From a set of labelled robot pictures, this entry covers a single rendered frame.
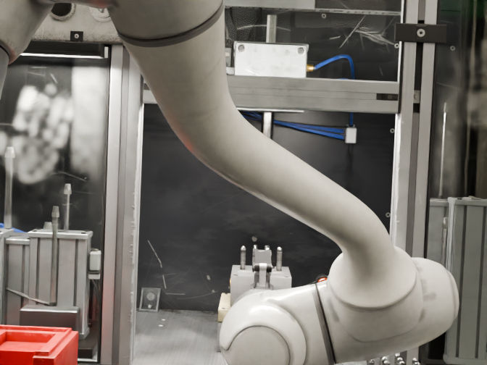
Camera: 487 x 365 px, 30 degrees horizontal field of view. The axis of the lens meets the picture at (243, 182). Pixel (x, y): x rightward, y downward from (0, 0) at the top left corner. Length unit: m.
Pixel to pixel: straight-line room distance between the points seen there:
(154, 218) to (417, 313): 0.78
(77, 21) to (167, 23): 0.55
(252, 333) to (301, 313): 0.07
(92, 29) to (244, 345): 0.52
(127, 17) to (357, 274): 0.43
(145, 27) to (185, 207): 0.98
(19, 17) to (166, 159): 0.97
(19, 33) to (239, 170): 0.25
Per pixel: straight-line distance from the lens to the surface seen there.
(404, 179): 1.32
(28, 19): 0.81
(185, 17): 0.78
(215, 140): 0.88
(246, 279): 1.43
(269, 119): 1.50
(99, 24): 1.31
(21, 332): 1.31
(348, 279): 1.06
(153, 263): 1.75
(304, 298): 1.10
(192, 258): 1.75
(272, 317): 1.05
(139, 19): 0.78
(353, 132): 1.72
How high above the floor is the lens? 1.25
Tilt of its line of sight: 3 degrees down
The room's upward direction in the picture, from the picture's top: 2 degrees clockwise
